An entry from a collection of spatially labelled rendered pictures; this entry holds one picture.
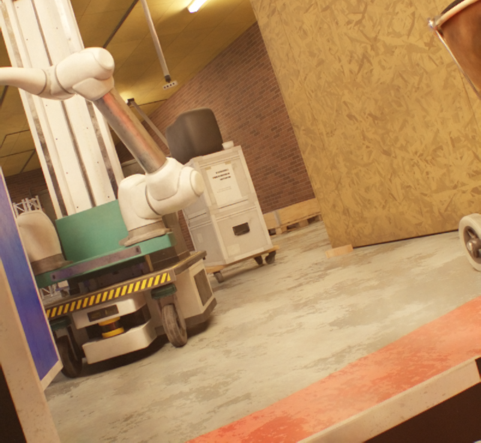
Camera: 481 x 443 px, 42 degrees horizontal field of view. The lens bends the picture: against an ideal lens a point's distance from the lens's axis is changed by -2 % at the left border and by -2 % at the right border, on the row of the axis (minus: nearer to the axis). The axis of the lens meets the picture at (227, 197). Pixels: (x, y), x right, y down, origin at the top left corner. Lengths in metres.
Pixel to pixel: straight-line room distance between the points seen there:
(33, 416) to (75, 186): 2.36
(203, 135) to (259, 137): 5.91
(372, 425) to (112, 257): 1.99
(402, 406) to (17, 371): 0.48
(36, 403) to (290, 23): 3.79
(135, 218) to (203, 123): 2.42
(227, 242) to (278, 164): 5.81
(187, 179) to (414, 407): 1.81
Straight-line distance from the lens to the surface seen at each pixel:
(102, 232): 2.90
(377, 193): 3.96
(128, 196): 2.70
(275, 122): 10.39
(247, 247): 4.90
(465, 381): 0.95
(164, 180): 2.55
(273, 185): 10.87
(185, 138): 5.03
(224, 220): 4.85
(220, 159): 4.91
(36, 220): 2.85
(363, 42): 3.80
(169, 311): 2.65
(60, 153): 3.05
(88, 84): 2.41
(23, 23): 3.23
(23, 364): 0.71
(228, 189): 4.90
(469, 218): 2.25
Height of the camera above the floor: 0.44
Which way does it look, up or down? 2 degrees up
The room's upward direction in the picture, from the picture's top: 18 degrees counter-clockwise
